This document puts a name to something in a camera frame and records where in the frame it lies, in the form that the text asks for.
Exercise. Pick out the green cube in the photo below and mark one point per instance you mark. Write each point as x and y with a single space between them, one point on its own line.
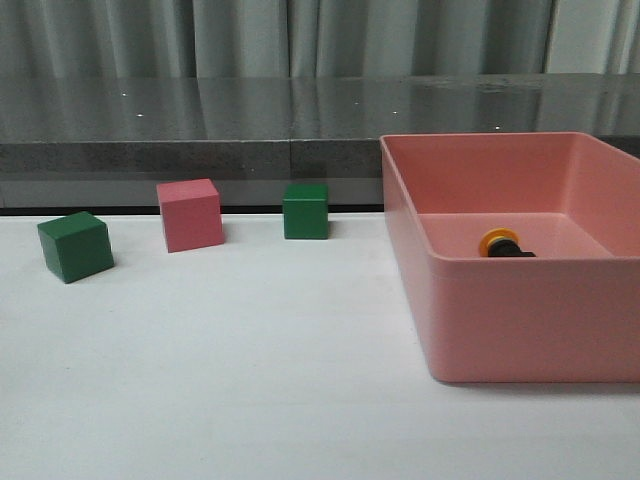
76 246
305 211

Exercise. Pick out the yellow push button switch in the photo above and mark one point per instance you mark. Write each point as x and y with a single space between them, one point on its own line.
502 243

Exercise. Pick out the pink cube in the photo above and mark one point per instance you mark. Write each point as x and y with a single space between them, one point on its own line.
191 214

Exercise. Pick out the dark grey glossy counter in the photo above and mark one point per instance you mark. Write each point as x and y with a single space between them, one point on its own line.
105 144

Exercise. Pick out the grey curtain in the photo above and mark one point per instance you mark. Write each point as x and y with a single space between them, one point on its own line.
180 39

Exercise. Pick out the left green cube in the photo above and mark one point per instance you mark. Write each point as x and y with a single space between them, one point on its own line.
76 246

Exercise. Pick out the pink plastic bin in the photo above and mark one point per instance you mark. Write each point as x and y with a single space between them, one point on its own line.
569 314

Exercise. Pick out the right green cube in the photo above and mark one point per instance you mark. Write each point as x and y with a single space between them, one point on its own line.
305 211

